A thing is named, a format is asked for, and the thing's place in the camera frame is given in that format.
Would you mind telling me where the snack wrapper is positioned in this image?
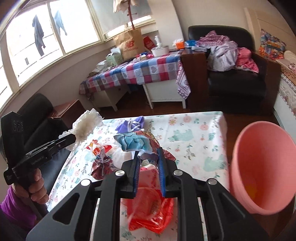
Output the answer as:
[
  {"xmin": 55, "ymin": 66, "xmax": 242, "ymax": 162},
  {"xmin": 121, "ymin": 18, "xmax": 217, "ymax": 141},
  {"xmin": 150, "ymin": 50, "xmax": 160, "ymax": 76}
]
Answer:
[{"xmin": 91, "ymin": 153, "xmax": 117, "ymax": 180}]

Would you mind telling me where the floral bear tablecloth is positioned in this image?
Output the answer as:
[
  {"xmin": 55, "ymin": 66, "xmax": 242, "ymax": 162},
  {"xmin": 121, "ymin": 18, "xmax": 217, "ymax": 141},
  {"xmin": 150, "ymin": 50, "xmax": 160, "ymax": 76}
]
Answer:
[{"xmin": 46, "ymin": 111, "xmax": 230, "ymax": 241}]

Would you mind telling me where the black leather armchair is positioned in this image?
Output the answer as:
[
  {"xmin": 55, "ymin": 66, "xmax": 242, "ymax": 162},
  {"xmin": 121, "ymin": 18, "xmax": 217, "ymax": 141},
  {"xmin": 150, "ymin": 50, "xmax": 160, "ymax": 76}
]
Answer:
[{"xmin": 181, "ymin": 25, "xmax": 281, "ymax": 114}]

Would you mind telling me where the bed with patterned quilts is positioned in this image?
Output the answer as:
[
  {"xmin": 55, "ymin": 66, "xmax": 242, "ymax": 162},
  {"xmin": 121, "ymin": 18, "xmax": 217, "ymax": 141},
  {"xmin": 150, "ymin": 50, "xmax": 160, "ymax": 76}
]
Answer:
[{"xmin": 244, "ymin": 6, "xmax": 296, "ymax": 130}]

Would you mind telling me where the pile of clothes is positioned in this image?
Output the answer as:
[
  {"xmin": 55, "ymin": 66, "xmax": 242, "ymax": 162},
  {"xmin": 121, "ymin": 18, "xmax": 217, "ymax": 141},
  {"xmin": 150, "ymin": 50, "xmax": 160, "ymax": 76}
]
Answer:
[{"xmin": 197, "ymin": 31, "xmax": 259, "ymax": 73}]

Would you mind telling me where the brown New Balance paper bag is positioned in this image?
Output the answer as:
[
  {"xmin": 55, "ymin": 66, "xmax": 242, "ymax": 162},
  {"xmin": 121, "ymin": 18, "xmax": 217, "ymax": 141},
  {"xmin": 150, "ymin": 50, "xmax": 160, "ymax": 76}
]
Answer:
[{"xmin": 113, "ymin": 29, "xmax": 146, "ymax": 61}]

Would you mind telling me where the black chair at left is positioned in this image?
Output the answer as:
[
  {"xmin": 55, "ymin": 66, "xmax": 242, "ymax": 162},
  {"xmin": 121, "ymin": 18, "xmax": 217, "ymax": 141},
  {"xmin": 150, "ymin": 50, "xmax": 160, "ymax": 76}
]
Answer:
[{"xmin": 0, "ymin": 93, "xmax": 72, "ymax": 195}]

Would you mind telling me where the orange tissue box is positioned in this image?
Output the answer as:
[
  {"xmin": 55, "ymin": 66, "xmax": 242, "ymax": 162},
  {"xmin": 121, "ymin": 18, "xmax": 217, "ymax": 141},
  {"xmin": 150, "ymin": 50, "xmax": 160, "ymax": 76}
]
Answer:
[{"xmin": 172, "ymin": 39, "xmax": 185, "ymax": 50}]

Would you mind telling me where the purple face mask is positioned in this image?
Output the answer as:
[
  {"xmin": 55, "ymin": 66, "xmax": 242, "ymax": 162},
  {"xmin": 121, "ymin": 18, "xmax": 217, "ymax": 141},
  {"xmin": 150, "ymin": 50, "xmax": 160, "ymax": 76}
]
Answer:
[{"xmin": 115, "ymin": 116, "xmax": 144, "ymax": 133}]

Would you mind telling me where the dark wooden side cabinet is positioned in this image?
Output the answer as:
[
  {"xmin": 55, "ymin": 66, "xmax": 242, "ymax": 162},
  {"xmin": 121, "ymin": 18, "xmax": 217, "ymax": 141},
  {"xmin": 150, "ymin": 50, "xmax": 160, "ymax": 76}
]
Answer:
[{"xmin": 181, "ymin": 49, "xmax": 209, "ymax": 112}]

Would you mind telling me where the person's left hand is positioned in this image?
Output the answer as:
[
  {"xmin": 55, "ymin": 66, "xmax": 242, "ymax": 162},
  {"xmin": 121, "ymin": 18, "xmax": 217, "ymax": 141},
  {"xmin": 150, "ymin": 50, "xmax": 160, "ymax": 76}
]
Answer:
[{"xmin": 12, "ymin": 168, "xmax": 49, "ymax": 204}]

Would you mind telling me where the white table under plaid cloth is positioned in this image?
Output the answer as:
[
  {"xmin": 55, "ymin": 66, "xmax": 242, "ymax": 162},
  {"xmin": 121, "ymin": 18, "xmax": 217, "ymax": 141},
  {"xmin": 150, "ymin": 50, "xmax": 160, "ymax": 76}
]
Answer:
[{"xmin": 91, "ymin": 79, "xmax": 186, "ymax": 111}]

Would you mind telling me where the pink plastic trash bucket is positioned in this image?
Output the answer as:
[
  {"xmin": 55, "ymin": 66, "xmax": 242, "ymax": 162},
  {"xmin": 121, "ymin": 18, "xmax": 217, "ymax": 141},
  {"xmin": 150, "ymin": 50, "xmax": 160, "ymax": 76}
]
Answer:
[{"xmin": 230, "ymin": 121, "xmax": 295, "ymax": 215}]

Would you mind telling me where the green house-shaped box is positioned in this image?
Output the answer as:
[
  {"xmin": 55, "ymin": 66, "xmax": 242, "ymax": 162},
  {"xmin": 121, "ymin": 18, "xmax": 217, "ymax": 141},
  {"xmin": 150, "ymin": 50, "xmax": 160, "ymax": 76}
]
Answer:
[{"xmin": 106, "ymin": 48, "xmax": 124, "ymax": 66}]

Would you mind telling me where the colourful wrapper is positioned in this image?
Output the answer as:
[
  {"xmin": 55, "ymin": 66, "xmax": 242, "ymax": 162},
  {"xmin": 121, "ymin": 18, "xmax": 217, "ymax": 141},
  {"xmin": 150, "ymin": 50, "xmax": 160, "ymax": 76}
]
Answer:
[{"xmin": 113, "ymin": 129, "xmax": 176, "ymax": 163}]

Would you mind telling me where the white round bowl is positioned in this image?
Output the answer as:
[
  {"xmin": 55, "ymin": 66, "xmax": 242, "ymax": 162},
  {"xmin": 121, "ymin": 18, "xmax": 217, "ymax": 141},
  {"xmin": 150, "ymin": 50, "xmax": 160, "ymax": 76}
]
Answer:
[{"xmin": 151, "ymin": 46, "xmax": 170, "ymax": 57}]

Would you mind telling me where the plaid checkered tablecloth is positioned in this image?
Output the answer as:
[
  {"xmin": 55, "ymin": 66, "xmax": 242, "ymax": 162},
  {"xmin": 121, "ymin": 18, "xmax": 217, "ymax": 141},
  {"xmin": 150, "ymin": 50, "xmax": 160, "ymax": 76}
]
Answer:
[{"xmin": 79, "ymin": 51, "xmax": 191, "ymax": 99}]

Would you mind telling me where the colourful comic pillow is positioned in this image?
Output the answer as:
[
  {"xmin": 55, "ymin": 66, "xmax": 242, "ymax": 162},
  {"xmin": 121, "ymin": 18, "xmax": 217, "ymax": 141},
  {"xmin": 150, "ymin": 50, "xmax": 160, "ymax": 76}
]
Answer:
[{"xmin": 259, "ymin": 29, "xmax": 286, "ymax": 61}]

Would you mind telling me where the coat rack with hats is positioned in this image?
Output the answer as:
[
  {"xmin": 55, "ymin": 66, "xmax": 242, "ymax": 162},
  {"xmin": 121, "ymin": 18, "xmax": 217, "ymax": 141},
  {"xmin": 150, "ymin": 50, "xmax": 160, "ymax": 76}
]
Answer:
[{"xmin": 113, "ymin": 0, "xmax": 138, "ymax": 30}]

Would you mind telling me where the red plastic bag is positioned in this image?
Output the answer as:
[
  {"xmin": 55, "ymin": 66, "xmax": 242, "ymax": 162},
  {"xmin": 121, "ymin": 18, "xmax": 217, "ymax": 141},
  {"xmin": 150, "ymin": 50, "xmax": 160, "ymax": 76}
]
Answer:
[{"xmin": 123, "ymin": 164, "xmax": 175, "ymax": 234}]

